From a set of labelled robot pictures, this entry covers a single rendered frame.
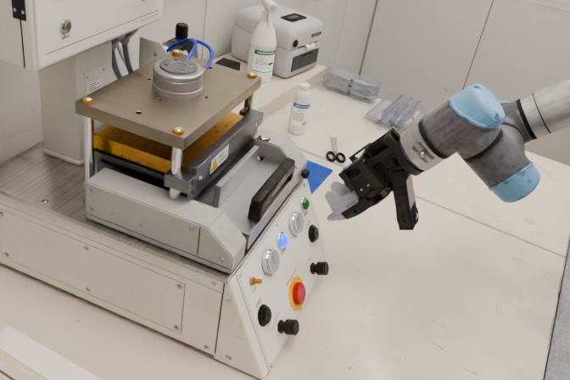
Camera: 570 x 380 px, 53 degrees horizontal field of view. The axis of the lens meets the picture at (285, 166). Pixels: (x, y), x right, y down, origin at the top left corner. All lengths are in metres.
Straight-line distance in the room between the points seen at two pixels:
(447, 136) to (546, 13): 2.29
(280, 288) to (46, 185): 0.42
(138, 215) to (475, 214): 0.89
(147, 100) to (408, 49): 2.57
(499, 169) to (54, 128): 0.74
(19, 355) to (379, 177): 0.60
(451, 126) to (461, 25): 2.35
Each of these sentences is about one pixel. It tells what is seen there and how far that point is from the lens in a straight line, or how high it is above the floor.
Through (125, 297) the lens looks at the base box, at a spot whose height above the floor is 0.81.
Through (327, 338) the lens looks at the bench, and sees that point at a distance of 1.04.
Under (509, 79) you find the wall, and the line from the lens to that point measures 3.26.
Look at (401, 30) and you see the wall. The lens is 3.34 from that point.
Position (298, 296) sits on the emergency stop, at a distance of 1.03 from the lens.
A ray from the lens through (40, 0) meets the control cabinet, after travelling 0.85.
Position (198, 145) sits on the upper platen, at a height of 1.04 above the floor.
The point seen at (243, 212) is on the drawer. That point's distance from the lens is 0.90.
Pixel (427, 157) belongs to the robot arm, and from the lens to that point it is 0.93.
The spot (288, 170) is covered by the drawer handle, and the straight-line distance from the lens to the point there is 0.96.
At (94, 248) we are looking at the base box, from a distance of 0.96.
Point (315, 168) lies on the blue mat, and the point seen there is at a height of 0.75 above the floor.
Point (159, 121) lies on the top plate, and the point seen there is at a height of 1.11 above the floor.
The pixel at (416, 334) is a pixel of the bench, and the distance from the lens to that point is 1.10.
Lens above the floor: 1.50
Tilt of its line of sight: 31 degrees down
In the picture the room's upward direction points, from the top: 10 degrees clockwise
